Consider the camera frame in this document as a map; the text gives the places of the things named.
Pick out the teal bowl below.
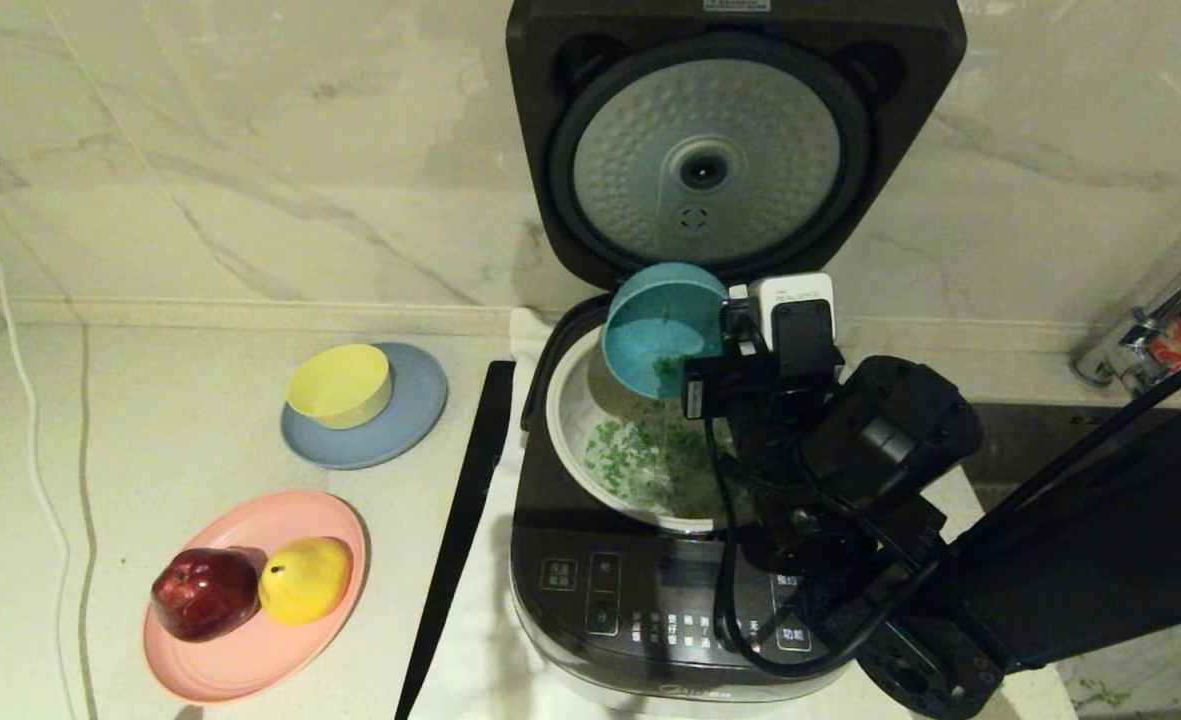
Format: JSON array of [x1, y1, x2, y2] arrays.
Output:
[[602, 262, 730, 401]]

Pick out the chopped green vegetables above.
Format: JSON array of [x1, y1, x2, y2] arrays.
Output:
[[582, 350, 726, 511]]

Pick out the dark grey rice cooker lid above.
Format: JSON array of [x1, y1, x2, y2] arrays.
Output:
[[505, 0, 968, 293]]

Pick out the white inner pot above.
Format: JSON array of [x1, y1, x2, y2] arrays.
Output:
[[546, 325, 781, 533]]

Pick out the dark grey rice cooker base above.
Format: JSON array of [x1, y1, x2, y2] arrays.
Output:
[[508, 295, 886, 717]]

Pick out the yellow bowl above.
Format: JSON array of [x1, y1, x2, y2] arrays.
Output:
[[286, 343, 394, 431]]

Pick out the black flat strip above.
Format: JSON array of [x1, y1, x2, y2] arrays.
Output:
[[394, 360, 518, 720]]

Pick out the blue plate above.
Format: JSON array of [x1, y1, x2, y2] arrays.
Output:
[[281, 342, 449, 471]]

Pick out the chrome faucet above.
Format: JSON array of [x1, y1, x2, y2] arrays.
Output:
[[1075, 225, 1181, 399]]

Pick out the white cloth with green bits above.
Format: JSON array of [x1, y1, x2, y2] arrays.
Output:
[[1055, 625, 1181, 720]]

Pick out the yellow pear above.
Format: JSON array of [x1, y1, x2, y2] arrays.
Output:
[[258, 536, 354, 626]]

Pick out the pink plate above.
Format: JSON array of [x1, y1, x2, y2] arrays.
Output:
[[144, 489, 370, 703]]

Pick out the red apple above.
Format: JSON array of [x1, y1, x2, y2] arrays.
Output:
[[151, 546, 264, 643]]

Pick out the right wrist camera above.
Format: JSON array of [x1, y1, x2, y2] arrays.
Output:
[[728, 272, 844, 376]]

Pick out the white cable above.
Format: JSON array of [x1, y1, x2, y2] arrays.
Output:
[[0, 165, 86, 720]]

